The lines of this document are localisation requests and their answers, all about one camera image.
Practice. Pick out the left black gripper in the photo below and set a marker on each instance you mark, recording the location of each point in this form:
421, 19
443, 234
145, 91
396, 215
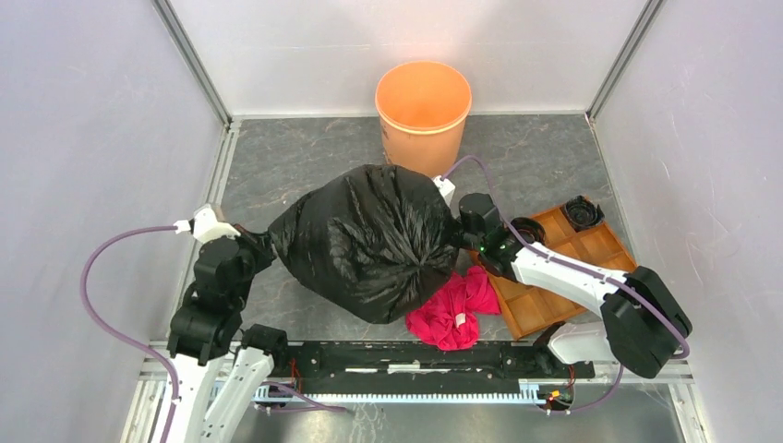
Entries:
261, 243

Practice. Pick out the black plastic trash bag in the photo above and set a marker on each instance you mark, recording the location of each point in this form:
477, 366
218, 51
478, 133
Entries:
378, 241

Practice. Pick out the orange plastic trash bin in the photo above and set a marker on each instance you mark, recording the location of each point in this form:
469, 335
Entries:
422, 107

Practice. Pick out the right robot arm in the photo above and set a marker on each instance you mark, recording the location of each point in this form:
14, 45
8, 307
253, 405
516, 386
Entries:
640, 324

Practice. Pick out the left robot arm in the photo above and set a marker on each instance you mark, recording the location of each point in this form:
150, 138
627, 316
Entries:
202, 330

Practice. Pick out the red cloth towel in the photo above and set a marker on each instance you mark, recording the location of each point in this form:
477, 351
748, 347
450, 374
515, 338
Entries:
448, 319

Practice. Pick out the orange compartment tray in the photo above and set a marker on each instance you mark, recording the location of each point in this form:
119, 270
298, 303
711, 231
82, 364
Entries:
567, 280

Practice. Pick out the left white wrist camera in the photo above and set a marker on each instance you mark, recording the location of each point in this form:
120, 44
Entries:
207, 224

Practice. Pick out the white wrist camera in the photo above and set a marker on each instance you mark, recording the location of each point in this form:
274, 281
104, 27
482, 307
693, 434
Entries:
207, 224
446, 188

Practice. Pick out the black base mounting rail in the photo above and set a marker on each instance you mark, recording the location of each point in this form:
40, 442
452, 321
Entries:
490, 372

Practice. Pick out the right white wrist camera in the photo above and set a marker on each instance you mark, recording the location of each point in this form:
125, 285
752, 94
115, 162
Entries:
446, 188

